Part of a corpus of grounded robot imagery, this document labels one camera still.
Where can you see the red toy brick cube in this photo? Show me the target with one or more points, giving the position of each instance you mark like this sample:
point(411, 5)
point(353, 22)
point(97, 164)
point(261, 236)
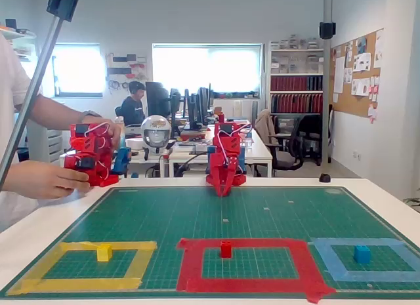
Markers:
point(225, 250)

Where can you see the red leader robot arm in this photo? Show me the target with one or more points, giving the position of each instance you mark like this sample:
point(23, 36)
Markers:
point(88, 144)

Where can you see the operator right forearm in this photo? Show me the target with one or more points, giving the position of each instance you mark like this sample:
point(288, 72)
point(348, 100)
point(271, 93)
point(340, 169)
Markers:
point(14, 183)

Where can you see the operator left forearm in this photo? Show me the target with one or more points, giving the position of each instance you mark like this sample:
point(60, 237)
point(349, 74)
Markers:
point(55, 108)

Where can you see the red follower robot arm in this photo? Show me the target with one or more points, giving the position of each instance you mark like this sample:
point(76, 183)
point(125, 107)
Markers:
point(229, 142)

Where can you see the red tape square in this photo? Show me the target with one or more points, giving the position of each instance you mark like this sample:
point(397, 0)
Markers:
point(246, 282)

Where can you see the yellow toy brick cube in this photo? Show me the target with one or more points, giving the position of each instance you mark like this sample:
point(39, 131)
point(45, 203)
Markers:
point(104, 253)

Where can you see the blue tape square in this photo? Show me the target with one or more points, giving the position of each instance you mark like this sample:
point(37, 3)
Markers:
point(344, 241)

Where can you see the blue toy brick cube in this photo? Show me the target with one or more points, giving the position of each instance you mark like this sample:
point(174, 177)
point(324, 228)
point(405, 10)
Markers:
point(362, 255)

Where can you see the yellow tape square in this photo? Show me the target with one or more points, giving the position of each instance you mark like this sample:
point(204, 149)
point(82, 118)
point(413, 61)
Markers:
point(82, 284)

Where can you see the operator left hand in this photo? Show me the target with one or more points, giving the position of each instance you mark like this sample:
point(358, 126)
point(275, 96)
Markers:
point(115, 131)

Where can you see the operator right hand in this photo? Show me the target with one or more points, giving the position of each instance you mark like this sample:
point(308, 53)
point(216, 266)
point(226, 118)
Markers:
point(46, 180)

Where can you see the blue table clamp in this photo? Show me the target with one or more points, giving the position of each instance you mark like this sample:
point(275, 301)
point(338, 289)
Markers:
point(242, 160)
point(123, 157)
point(211, 150)

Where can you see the long white desk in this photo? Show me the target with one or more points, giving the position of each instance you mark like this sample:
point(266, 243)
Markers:
point(262, 151)

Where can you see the green cutting mat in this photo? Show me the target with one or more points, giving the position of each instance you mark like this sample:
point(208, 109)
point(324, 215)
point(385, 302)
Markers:
point(229, 219)

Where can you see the red bottle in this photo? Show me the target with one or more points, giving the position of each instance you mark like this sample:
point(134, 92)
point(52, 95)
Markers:
point(222, 117)

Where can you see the beige jacket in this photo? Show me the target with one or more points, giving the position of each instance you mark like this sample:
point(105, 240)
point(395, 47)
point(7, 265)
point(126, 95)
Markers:
point(264, 124)

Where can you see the white helmet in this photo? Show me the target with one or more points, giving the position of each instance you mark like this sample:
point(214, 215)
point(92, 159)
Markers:
point(155, 131)

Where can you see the black office chair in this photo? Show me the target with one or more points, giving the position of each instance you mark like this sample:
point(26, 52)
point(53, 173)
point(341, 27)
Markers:
point(306, 128)

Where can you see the white box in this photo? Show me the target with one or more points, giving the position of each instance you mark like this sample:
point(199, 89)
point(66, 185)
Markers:
point(134, 143)

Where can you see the large black computer monitor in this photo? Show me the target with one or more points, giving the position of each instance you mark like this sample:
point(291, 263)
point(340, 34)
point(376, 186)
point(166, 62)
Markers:
point(157, 98)

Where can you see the wide bright window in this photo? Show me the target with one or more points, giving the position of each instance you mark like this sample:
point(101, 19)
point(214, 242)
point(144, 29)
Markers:
point(229, 69)

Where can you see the black rubber foot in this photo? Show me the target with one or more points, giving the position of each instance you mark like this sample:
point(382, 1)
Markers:
point(325, 178)

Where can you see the orange and blue bottle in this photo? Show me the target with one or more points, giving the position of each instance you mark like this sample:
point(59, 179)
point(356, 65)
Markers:
point(123, 141)

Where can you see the seated person dark shirt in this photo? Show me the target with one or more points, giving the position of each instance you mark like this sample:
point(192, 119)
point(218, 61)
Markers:
point(133, 109)

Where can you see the white bookshelf with binders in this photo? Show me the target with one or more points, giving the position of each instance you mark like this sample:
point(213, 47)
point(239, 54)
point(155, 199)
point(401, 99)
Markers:
point(295, 83)

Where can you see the dark chair back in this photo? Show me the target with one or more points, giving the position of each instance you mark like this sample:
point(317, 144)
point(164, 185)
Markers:
point(118, 111)

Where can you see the upright metal pole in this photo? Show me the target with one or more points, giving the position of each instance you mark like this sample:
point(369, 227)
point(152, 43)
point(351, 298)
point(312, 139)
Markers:
point(327, 88)

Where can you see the cork pin board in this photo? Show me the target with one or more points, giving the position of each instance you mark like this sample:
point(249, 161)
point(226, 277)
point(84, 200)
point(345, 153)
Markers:
point(344, 101)

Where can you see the dark wristwatch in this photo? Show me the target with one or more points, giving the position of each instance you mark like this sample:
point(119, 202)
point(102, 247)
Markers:
point(90, 114)

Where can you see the white drawer unit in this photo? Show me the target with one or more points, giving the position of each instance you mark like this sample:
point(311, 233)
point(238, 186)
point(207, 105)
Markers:
point(52, 144)

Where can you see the small bright window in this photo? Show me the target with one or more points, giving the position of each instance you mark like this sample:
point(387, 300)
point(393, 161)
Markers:
point(78, 69)

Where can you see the black clamp on upright pole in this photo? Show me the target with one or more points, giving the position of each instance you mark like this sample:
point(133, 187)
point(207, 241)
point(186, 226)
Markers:
point(327, 30)

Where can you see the green plant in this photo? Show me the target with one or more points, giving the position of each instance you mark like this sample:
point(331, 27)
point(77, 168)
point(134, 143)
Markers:
point(414, 201)

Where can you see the slanted metal pole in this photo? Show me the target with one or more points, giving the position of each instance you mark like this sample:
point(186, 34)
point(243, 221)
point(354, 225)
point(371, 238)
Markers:
point(33, 88)

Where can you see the black clamp on slanted pole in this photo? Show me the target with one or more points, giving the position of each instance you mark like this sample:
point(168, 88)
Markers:
point(62, 5)

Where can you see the operator torso white shirt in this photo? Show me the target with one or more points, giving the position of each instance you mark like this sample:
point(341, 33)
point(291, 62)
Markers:
point(10, 75)

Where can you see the white wall outlet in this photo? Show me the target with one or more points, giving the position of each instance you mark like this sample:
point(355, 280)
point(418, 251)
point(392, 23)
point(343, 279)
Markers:
point(357, 155)

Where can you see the wall tool rack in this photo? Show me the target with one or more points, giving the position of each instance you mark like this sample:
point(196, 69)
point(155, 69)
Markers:
point(126, 70)

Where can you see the white wall shelf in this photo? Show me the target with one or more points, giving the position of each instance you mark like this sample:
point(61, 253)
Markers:
point(23, 49)

